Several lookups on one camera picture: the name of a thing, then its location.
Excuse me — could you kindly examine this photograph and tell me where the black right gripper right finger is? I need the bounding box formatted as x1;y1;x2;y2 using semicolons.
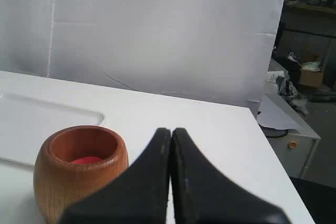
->
171;128;290;223

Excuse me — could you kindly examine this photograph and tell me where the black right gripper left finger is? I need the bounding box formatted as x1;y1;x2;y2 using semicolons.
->
59;128;171;223

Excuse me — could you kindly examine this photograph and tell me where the small red object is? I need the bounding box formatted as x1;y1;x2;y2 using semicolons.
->
70;156;102;165

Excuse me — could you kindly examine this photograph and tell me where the brown wooden mortar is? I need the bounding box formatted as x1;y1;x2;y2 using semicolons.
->
33;125;129;223

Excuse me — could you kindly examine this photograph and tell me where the grey metal cabinet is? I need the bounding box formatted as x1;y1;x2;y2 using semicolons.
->
257;59;321;178

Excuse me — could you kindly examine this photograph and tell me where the white plastic tray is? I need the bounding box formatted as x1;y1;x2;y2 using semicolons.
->
0;92;106;168

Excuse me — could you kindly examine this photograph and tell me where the white backdrop cloth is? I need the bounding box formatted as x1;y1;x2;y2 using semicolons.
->
1;0;284;108

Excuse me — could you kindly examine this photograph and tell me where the cardboard box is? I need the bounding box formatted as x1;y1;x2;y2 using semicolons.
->
299;55;323;88

